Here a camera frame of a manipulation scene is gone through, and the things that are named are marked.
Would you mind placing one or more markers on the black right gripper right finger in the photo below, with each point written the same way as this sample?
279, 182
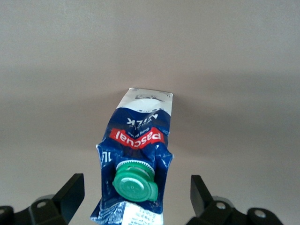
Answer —
201, 201

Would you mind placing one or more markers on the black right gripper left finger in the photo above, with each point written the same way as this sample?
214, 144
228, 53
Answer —
68, 201

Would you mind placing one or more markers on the blue white milk carton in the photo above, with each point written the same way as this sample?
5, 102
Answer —
136, 140

